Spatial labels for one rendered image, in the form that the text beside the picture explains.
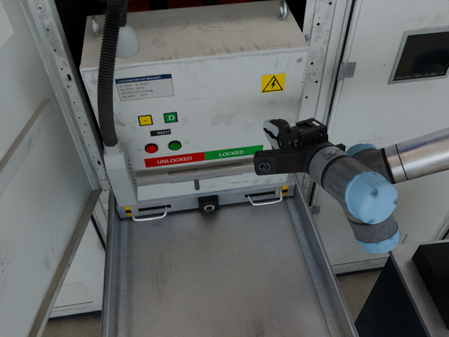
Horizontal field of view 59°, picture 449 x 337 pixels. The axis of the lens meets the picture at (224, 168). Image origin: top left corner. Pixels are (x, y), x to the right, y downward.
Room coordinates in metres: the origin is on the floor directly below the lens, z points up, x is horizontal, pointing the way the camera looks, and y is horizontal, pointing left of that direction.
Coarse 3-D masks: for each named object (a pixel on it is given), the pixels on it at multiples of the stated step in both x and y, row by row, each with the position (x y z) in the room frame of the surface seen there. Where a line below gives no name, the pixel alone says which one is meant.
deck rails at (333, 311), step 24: (120, 240) 0.66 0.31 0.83; (312, 240) 0.63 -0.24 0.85; (120, 264) 0.58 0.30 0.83; (312, 264) 0.57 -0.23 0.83; (120, 288) 0.51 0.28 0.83; (336, 288) 0.46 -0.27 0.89; (120, 312) 0.44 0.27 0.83; (336, 312) 0.43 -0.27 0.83; (120, 336) 0.38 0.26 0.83; (336, 336) 0.37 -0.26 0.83
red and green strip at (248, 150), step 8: (200, 152) 0.77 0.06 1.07; (208, 152) 0.77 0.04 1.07; (216, 152) 0.77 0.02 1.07; (224, 152) 0.78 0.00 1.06; (232, 152) 0.78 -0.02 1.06; (240, 152) 0.78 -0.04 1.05; (248, 152) 0.79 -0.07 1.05; (144, 160) 0.75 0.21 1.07; (152, 160) 0.75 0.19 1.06; (160, 160) 0.75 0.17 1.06; (168, 160) 0.76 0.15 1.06; (176, 160) 0.76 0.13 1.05; (184, 160) 0.76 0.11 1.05; (192, 160) 0.77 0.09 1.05; (200, 160) 0.77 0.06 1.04
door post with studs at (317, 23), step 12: (312, 0) 0.94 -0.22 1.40; (324, 0) 0.94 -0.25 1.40; (312, 12) 0.94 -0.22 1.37; (324, 12) 0.94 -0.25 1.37; (312, 24) 0.94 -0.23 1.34; (324, 24) 0.94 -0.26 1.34; (312, 36) 0.94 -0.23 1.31; (324, 36) 0.94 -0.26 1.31; (312, 48) 0.94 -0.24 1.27; (324, 48) 0.94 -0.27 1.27; (312, 60) 0.94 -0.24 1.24; (312, 72) 0.94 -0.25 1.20; (312, 84) 0.94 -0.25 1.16; (312, 96) 0.94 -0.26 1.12; (300, 108) 0.94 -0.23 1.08; (312, 108) 0.94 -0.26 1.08; (300, 120) 0.94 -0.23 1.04; (300, 180) 0.94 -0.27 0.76
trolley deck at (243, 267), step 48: (144, 240) 0.66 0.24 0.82; (192, 240) 0.66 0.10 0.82; (240, 240) 0.65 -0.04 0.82; (288, 240) 0.65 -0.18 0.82; (144, 288) 0.51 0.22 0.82; (192, 288) 0.51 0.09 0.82; (240, 288) 0.50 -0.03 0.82; (288, 288) 0.50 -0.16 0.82; (144, 336) 0.38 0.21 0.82; (192, 336) 0.38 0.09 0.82; (240, 336) 0.38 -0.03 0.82; (288, 336) 0.37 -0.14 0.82
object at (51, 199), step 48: (0, 0) 0.75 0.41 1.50; (0, 48) 0.73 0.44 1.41; (48, 48) 0.84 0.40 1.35; (0, 96) 0.67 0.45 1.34; (48, 96) 0.82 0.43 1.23; (0, 144) 0.61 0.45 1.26; (48, 144) 0.74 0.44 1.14; (0, 192) 0.52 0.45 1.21; (48, 192) 0.67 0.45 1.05; (96, 192) 0.84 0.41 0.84; (0, 240) 0.48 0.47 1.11; (48, 240) 0.59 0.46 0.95; (0, 288) 0.41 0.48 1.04; (48, 288) 0.50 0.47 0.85; (0, 336) 0.34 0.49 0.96
